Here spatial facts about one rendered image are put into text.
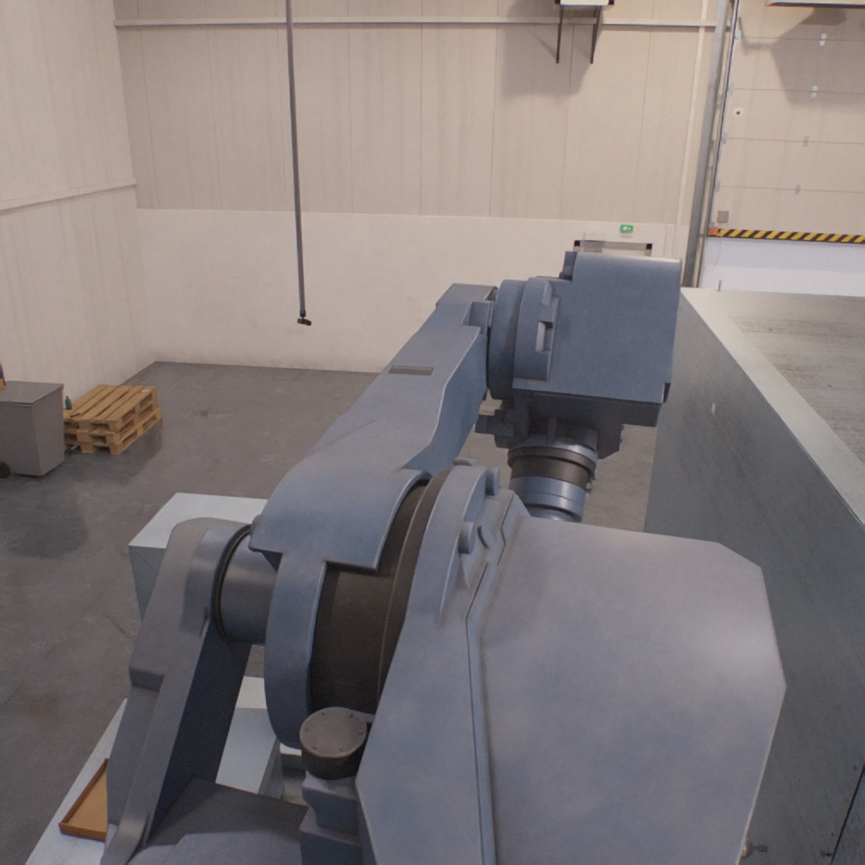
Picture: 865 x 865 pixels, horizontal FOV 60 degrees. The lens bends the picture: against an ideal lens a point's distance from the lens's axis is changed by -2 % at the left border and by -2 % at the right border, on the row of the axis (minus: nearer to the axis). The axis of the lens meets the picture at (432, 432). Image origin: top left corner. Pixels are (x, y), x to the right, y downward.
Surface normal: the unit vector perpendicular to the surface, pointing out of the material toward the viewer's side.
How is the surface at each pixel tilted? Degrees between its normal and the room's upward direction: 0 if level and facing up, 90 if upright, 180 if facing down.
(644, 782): 16
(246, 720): 0
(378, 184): 90
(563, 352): 54
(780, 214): 90
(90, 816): 0
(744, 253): 90
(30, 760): 0
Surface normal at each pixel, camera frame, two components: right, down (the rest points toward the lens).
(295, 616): -0.22, -0.12
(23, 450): -0.18, 0.45
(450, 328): -0.07, -0.75
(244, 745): 0.01, -0.92
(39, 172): 0.99, 0.06
